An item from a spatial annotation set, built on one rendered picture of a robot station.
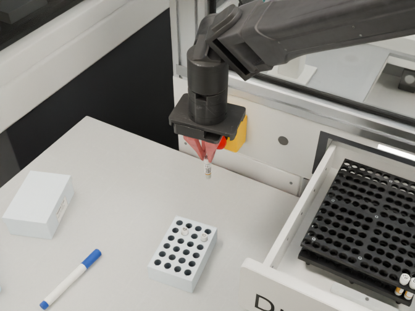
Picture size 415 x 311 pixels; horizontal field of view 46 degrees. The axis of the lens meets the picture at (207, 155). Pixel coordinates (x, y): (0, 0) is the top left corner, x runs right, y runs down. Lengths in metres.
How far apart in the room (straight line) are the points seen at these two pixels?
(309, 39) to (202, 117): 0.23
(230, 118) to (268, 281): 0.24
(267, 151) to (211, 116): 0.34
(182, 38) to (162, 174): 0.30
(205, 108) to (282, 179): 0.41
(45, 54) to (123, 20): 0.30
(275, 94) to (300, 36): 0.40
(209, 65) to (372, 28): 0.24
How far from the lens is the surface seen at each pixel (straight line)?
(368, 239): 0.82
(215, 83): 0.67
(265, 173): 1.07
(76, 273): 0.93
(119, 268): 0.93
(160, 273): 0.88
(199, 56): 0.66
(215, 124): 0.72
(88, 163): 1.13
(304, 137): 0.97
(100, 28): 1.36
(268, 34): 0.57
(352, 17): 0.49
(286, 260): 0.85
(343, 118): 0.91
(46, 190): 1.02
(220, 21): 0.63
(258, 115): 0.98
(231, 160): 1.09
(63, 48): 1.27
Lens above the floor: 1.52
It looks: 43 degrees down
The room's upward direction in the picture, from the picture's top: straight up
